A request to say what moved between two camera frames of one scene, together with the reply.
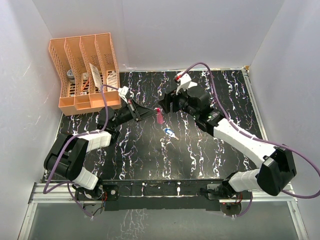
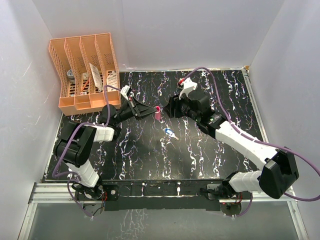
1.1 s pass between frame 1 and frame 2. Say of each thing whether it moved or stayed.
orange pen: stayed
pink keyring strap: moved
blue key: stayed
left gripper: stayed
